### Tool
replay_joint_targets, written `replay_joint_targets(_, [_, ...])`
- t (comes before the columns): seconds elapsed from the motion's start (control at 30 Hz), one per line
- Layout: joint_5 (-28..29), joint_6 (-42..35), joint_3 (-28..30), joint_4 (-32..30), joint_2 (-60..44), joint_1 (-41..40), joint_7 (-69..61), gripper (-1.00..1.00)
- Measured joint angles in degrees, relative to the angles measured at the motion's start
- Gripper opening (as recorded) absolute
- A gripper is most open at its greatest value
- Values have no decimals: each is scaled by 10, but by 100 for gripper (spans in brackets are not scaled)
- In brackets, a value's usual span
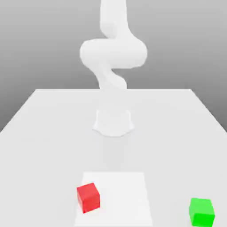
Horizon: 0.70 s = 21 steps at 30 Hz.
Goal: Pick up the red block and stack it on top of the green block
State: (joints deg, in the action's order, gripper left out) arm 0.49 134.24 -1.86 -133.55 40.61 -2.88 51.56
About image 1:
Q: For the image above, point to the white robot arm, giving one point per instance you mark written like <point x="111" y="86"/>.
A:
<point x="113" y="51"/>

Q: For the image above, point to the small red cube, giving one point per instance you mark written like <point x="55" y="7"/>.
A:
<point x="89" y="198"/>

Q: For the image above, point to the small green cube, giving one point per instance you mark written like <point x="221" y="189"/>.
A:
<point x="201" y="212"/>

